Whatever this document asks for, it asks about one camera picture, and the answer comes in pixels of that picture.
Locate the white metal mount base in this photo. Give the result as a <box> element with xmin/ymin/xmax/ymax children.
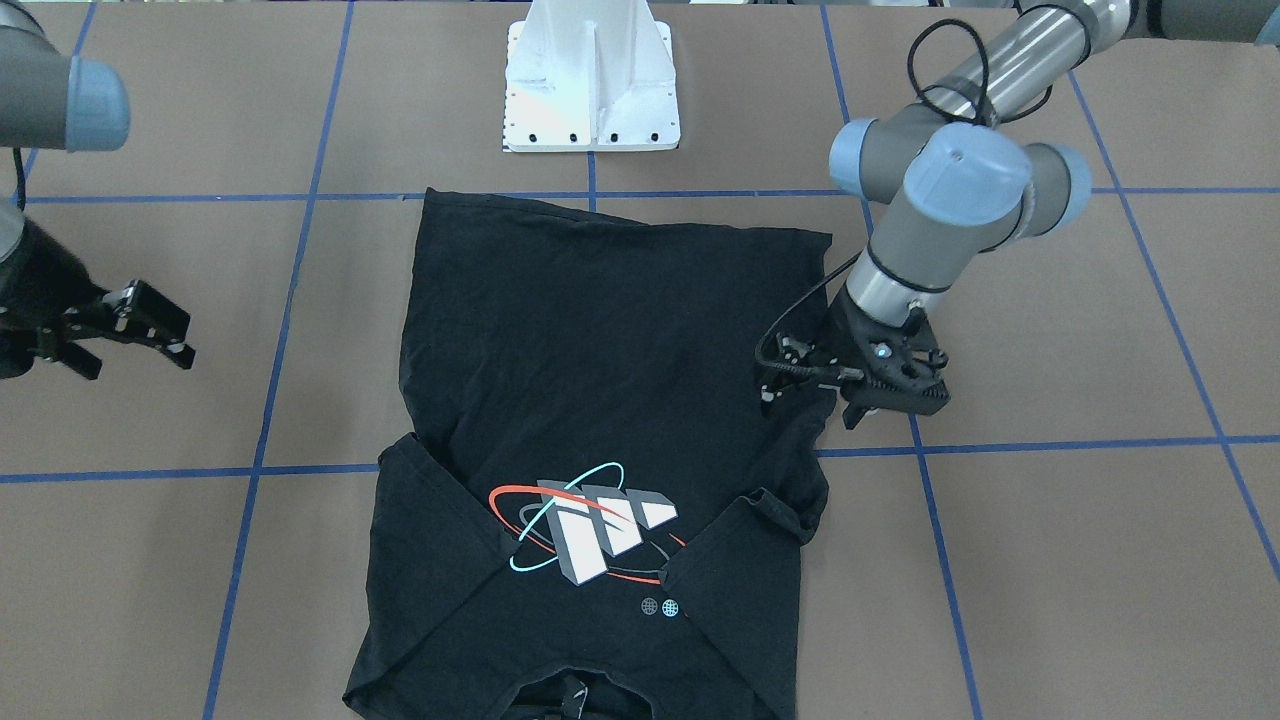
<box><xmin>502</xmin><ymin>1</ymin><xmax>682</xmax><ymax>152</ymax></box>

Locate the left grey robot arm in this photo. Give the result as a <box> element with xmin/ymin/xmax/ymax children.
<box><xmin>815</xmin><ymin>1</ymin><xmax>1277</xmax><ymax>429</ymax></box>

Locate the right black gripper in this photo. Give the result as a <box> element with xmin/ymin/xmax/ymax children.
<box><xmin>1</xmin><ymin>215</ymin><xmax>196</xmax><ymax>380</ymax></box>

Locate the black graphic t-shirt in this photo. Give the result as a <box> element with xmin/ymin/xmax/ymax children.
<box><xmin>343</xmin><ymin>190</ymin><xmax>835</xmax><ymax>719</ymax></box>

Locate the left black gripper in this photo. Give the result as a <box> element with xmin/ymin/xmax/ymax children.
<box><xmin>819</xmin><ymin>295</ymin><xmax>951</xmax><ymax>430</ymax></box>

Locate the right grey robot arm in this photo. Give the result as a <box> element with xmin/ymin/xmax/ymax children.
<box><xmin>1</xmin><ymin>1</ymin><xmax>197</xmax><ymax>380</ymax></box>

